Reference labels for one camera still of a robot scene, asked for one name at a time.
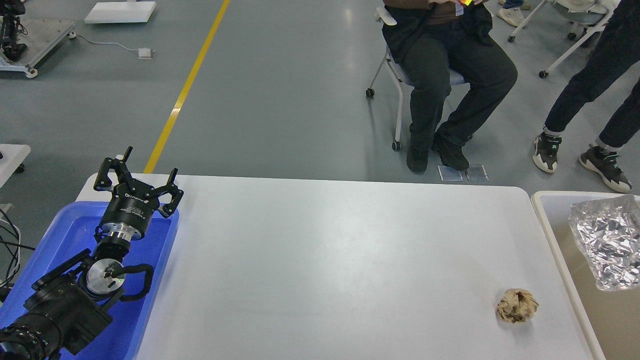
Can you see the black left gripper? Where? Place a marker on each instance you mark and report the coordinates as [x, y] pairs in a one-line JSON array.
[[129, 208]]

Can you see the aluminium foil tray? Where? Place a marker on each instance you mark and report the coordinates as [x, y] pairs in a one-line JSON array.
[[607, 233]]

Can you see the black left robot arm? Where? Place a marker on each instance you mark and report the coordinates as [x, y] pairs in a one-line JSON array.
[[70, 304]]

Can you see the white side table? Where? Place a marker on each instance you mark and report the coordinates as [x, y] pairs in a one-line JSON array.
[[12, 157]]

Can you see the white flat board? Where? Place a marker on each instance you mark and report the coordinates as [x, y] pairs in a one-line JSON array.
[[120, 12]]

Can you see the metal wheeled platform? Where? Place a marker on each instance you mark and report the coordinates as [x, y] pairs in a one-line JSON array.
[[24, 43]]

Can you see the clear floor plate left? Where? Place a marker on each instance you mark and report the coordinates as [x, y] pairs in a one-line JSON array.
[[449, 174]]

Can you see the clear floor plate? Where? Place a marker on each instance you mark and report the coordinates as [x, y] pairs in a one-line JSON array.
[[476, 173], [449, 174]]

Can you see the clear floor plate right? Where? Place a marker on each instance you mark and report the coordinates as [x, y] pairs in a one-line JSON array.
[[476, 173]]

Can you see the white office chair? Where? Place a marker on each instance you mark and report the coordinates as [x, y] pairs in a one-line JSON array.
[[398, 78]]

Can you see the seated person in black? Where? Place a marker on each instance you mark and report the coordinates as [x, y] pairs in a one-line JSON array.
[[430, 38]]

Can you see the crumpled brown paper ball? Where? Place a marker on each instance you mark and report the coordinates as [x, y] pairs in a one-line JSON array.
[[517, 305]]

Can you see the white rolling chair base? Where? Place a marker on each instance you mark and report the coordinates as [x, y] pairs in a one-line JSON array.
[[587, 18]]

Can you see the beige plastic bin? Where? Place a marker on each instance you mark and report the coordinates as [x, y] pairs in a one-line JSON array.
[[610, 320]]

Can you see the standing person black trousers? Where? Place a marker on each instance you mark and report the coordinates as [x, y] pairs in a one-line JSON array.
[[616, 51]]

